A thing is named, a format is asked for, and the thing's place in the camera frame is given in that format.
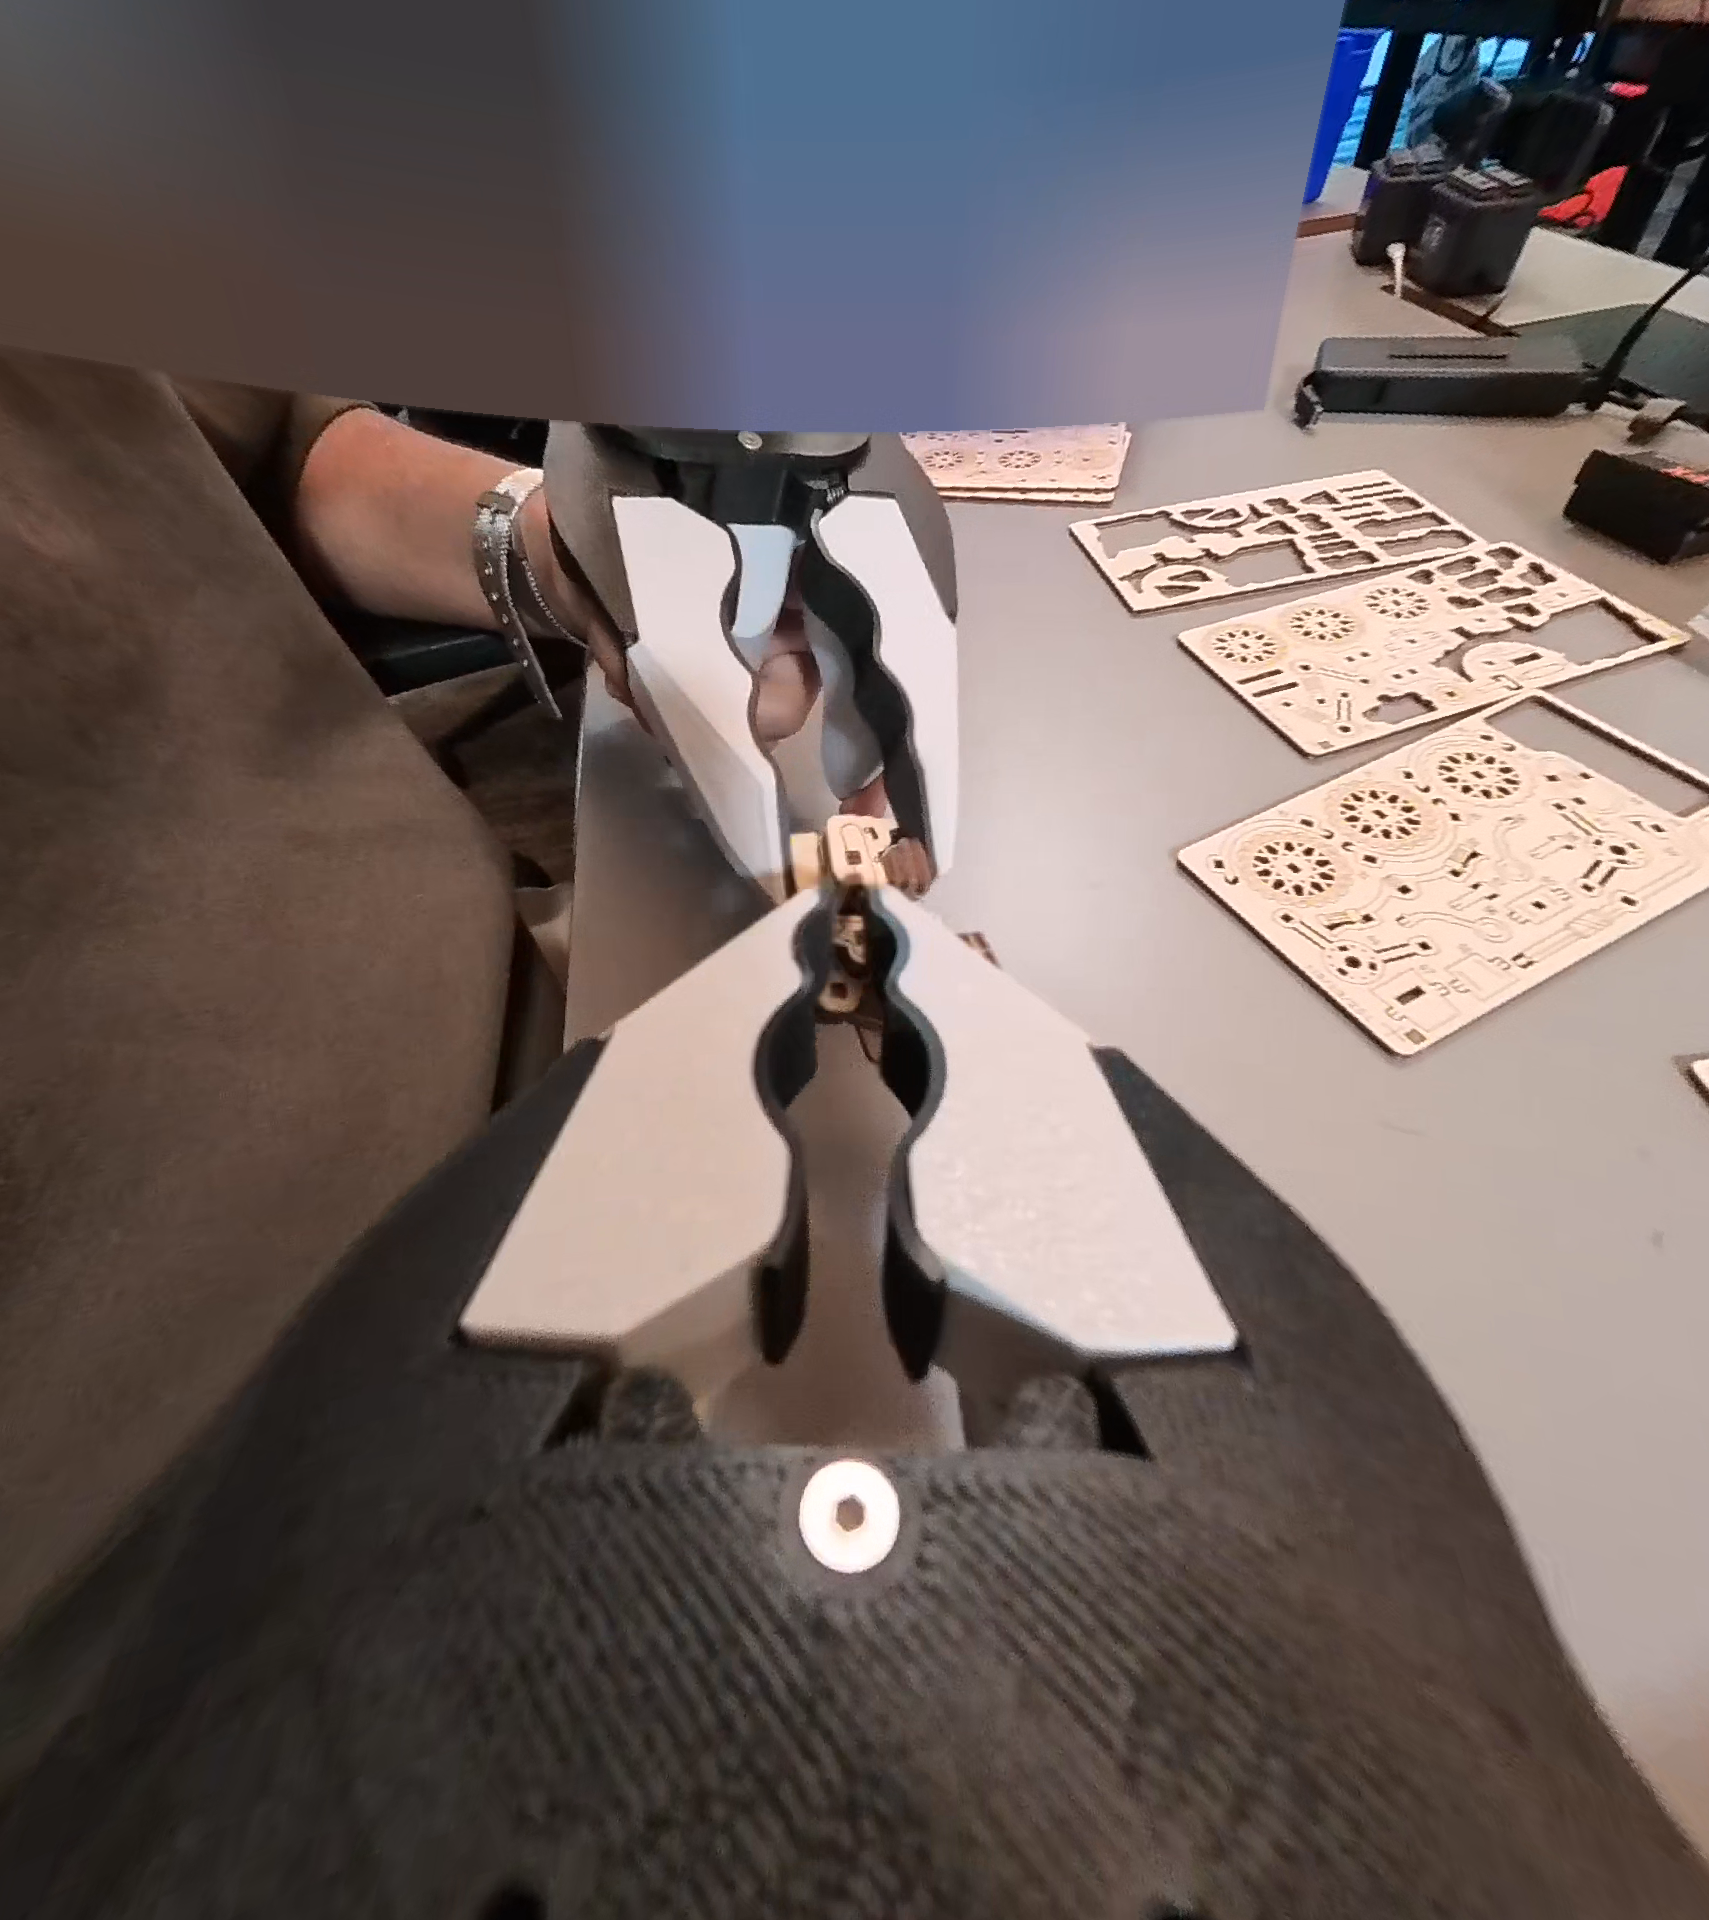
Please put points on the black chair armrest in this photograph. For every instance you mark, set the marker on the black chair armrest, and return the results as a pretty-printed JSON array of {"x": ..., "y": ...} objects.
[{"x": 435, "y": 653}]

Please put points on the stack of wooden sheets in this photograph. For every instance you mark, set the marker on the stack of wooden sheets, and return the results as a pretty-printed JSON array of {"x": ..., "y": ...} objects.
[{"x": 1019, "y": 465}]

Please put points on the silver mesh wristwatch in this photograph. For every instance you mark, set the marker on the silver mesh wristwatch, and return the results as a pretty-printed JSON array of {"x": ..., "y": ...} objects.
[{"x": 504, "y": 584}]

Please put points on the person's left forearm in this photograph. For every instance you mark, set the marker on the person's left forearm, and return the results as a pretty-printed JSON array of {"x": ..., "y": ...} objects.
[{"x": 389, "y": 511}]

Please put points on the wooden puzzle sheet small gears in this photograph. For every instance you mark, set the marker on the wooden puzzle sheet small gears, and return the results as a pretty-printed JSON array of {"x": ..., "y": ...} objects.
[{"x": 1333, "y": 704}]

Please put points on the black power adapter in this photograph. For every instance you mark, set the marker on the black power adapter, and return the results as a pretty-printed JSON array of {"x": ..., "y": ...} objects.
[{"x": 1439, "y": 374}]

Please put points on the person's brown shirt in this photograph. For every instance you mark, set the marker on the person's brown shirt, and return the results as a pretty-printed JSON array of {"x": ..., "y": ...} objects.
[{"x": 119, "y": 900}]

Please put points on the small black box red label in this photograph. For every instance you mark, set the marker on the small black box red label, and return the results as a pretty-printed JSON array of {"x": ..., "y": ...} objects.
[{"x": 1664, "y": 502}]

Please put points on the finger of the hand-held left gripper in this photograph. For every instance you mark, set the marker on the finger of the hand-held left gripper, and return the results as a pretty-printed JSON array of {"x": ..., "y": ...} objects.
[
  {"x": 675, "y": 644},
  {"x": 915, "y": 644}
]

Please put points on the black battery charger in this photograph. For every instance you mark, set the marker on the black battery charger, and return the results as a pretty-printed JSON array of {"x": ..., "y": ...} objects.
[{"x": 1453, "y": 225}]

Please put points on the person's left hand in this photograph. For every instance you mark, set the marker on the person's left hand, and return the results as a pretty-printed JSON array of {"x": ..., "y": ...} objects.
[{"x": 788, "y": 691}]

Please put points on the brown wooden model assembly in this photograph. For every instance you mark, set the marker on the brown wooden model assembly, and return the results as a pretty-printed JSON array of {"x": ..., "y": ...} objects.
[{"x": 856, "y": 855}]

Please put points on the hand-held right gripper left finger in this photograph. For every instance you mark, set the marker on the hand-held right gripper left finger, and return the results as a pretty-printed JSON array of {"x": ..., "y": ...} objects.
[{"x": 645, "y": 1201}]

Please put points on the wooden puzzle sheet mostly emptied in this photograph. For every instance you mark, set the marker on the wooden puzzle sheet mostly emptied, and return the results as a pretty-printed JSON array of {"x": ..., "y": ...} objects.
[{"x": 1170, "y": 579}]

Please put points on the wooden puzzle sheet large gears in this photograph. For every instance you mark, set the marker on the wooden puzzle sheet large gears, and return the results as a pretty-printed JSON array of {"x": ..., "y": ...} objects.
[{"x": 1470, "y": 914}]

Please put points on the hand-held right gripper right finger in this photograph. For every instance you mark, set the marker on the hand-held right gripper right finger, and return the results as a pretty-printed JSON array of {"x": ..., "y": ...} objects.
[{"x": 1049, "y": 1184}]

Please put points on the blue plastic bin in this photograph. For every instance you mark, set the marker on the blue plastic bin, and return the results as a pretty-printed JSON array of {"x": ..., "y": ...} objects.
[{"x": 1350, "y": 104}]

